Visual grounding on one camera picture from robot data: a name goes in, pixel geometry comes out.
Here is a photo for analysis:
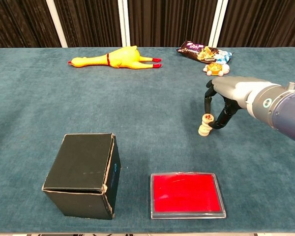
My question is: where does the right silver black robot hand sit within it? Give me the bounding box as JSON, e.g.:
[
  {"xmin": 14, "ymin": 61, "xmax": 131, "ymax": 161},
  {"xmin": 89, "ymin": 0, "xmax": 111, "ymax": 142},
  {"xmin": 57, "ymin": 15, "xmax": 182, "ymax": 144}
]
[{"xmin": 205, "ymin": 76, "xmax": 281, "ymax": 130}]

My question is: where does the orange white turtle toy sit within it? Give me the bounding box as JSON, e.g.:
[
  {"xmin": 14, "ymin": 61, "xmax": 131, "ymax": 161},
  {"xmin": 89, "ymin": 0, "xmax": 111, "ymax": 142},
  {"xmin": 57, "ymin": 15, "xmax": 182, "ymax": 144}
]
[{"xmin": 203, "ymin": 62, "xmax": 231, "ymax": 77}]

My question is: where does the dark purple snack bag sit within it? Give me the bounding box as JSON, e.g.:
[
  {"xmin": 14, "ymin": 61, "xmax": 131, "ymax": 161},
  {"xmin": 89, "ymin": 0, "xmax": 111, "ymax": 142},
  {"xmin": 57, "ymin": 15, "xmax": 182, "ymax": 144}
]
[{"xmin": 176, "ymin": 40, "xmax": 235, "ymax": 65}]

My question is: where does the yellow rubber chicken toy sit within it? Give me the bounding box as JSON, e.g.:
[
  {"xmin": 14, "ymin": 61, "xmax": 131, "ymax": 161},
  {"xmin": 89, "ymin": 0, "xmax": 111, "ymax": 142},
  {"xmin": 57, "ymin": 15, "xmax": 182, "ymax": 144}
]
[{"xmin": 68, "ymin": 45, "xmax": 162, "ymax": 69}]

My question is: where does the red ink pad clear case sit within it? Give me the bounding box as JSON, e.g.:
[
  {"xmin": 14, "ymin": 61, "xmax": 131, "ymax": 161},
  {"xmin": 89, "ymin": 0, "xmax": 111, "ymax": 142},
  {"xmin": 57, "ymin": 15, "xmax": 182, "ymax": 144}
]
[{"xmin": 150, "ymin": 172, "xmax": 227, "ymax": 219}]

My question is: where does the teal table cloth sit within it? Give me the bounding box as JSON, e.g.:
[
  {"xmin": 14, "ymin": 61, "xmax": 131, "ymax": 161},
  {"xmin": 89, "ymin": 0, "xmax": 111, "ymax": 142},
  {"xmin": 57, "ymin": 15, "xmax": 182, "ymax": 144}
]
[{"xmin": 0, "ymin": 46, "xmax": 295, "ymax": 234}]

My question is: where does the black cardboard box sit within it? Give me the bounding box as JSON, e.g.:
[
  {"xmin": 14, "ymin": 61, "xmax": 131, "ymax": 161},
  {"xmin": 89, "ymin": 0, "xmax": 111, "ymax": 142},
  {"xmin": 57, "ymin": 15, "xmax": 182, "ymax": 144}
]
[{"xmin": 41, "ymin": 133, "xmax": 121, "ymax": 220}]

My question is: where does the white partition post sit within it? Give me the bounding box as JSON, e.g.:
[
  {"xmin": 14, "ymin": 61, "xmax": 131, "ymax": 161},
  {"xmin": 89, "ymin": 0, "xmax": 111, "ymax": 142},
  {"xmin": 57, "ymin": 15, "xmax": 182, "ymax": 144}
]
[
  {"xmin": 46, "ymin": 0, "xmax": 68, "ymax": 48},
  {"xmin": 208, "ymin": 0, "xmax": 229, "ymax": 47},
  {"xmin": 118, "ymin": 0, "xmax": 131, "ymax": 47}
]

